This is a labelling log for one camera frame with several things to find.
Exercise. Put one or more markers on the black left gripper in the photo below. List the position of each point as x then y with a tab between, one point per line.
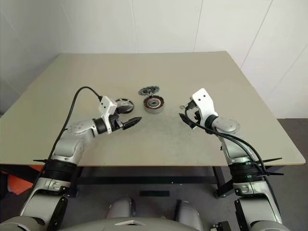
115	122

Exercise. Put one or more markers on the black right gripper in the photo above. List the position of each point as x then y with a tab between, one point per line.
196	115

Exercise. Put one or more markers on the spoked motor rotor bell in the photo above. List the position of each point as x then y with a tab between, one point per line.
125	102

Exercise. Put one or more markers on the silver motor stator housing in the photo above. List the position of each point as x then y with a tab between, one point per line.
155	104

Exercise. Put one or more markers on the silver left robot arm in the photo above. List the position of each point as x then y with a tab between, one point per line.
69	144

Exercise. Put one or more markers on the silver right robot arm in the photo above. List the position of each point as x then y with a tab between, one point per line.
237	154

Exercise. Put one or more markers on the grey rounded robot shape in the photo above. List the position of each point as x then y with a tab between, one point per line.
190	214
120	207

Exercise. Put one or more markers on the grey robot torso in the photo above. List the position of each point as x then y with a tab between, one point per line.
154	225

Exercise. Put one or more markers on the small black box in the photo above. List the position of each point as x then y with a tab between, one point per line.
222	226

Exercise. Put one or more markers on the orange object on floor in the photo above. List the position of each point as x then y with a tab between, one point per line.
16	185

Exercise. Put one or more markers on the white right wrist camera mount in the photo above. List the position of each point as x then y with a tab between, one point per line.
204	103

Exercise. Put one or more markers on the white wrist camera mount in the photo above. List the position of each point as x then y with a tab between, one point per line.
106	104
204	103

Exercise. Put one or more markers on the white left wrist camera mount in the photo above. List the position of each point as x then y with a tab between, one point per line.
106	104

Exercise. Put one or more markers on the black table frame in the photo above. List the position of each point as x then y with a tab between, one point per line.
144	180

